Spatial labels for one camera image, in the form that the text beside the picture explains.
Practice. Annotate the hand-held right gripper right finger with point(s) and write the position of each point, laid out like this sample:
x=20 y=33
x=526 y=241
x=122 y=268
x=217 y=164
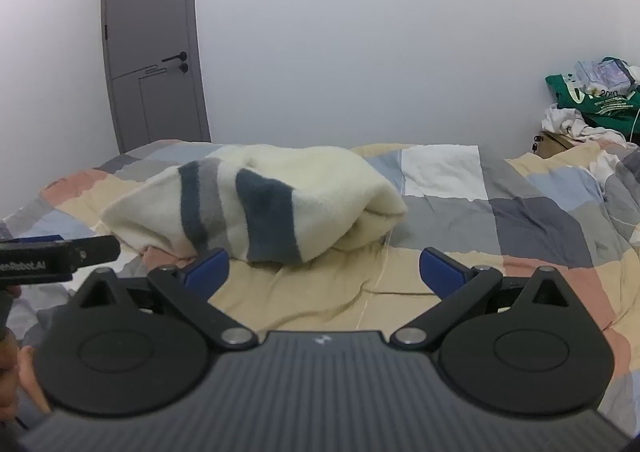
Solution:
x=438 y=270

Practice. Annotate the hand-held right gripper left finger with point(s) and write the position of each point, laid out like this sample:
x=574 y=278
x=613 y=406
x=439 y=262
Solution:
x=209 y=270

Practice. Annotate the green printed bag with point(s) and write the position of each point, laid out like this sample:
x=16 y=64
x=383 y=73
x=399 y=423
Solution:
x=607 y=104

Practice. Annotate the clear plastic wrapped pack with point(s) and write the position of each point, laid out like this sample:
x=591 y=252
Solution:
x=602 y=74

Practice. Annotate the patchwork quilt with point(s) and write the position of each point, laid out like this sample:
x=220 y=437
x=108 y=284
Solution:
x=500 y=232

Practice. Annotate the wooden nightstand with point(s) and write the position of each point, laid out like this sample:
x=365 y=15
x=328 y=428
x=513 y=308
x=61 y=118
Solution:
x=550 y=141

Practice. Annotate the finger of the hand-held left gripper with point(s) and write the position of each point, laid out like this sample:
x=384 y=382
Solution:
x=98 y=249

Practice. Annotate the grey door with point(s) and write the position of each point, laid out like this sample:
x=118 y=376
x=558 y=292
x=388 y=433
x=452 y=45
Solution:
x=150 y=31

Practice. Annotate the person's left hand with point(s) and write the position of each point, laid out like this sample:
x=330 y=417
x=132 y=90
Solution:
x=31 y=377

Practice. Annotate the white crumpled clothes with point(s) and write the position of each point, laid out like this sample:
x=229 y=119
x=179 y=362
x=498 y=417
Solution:
x=565 y=119

